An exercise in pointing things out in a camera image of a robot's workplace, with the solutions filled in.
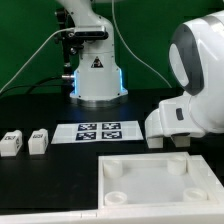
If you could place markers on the white square tabletop part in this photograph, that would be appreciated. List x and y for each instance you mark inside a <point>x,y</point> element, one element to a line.
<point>159,179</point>

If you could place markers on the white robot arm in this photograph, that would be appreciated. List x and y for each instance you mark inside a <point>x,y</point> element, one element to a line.
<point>196,58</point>

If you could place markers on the white sheet with markers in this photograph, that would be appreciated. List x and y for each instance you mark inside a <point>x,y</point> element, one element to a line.
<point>97,131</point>

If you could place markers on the white L-shaped obstacle fixture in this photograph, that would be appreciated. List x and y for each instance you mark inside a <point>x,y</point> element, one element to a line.
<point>213,166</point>

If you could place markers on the black camera stand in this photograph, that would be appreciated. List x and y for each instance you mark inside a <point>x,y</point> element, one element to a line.
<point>70,47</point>

